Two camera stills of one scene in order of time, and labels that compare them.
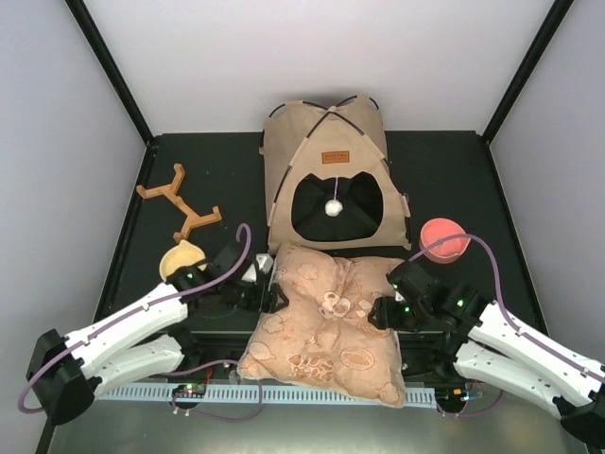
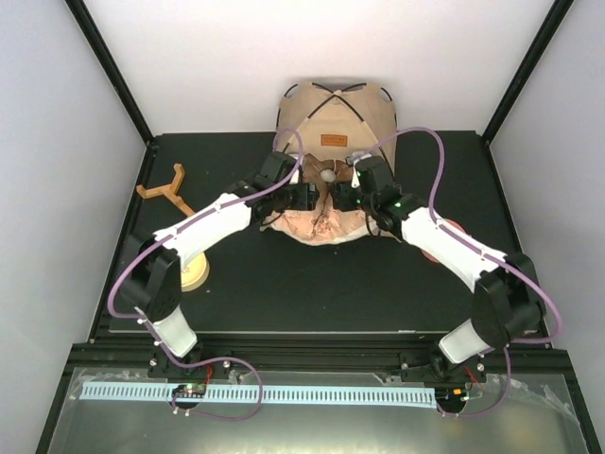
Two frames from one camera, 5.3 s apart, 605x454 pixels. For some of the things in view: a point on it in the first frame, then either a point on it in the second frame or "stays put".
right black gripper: [386, 317] -> [340, 200]
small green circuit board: [190, 391] stays put
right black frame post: [528, 66] stays put
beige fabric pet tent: [327, 179] -> [340, 117]
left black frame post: [85, 20] stays put
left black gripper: [263, 304] -> [308, 200]
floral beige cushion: [324, 337] -> [324, 226]
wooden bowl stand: [171, 193] stays put
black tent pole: [337, 114] -> [356, 113]
